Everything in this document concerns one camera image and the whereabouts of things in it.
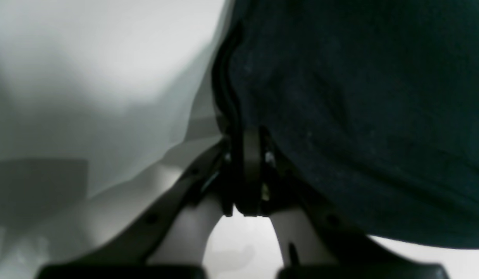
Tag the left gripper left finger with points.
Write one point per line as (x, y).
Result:
(169, 239)

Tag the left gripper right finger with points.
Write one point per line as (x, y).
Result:
(316, 241)

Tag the black T-shirt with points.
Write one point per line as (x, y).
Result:
(375, 101)

